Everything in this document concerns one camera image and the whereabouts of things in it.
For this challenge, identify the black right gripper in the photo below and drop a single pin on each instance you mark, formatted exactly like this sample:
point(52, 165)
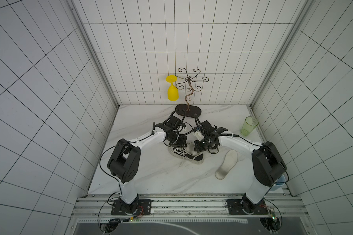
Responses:
point(202, 145)

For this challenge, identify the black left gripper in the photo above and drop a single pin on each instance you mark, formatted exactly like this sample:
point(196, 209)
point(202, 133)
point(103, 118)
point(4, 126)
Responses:
point(183, 142)

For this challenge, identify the black white sneaker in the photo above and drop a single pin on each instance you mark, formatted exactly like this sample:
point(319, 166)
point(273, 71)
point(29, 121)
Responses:
point(185, 153)

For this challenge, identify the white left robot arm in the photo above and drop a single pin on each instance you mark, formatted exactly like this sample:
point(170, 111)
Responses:
point(125, 158)

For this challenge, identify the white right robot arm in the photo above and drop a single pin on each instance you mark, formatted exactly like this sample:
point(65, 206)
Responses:
point(268, 165)

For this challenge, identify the white insole right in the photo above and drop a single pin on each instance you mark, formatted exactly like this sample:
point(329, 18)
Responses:
point(227, 165)

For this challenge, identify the yellow plastic wine glass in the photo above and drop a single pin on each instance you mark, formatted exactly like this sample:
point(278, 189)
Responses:
point(172, 92)

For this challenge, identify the green plastic cup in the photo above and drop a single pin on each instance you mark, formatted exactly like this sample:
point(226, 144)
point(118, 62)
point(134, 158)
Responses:
point(249, 125)

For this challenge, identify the light blue mug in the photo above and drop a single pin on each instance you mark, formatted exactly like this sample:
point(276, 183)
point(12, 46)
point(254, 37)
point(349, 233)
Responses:
point(279, 183)

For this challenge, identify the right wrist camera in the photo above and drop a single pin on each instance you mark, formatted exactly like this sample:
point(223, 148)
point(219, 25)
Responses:
point(198, 135)

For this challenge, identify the copper wire glass rack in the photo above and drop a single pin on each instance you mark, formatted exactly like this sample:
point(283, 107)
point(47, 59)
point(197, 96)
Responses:
point(189, 85)

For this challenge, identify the aluminium mounting rail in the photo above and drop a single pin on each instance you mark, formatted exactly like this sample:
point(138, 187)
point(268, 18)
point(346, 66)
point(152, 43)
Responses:
point(185, 208)

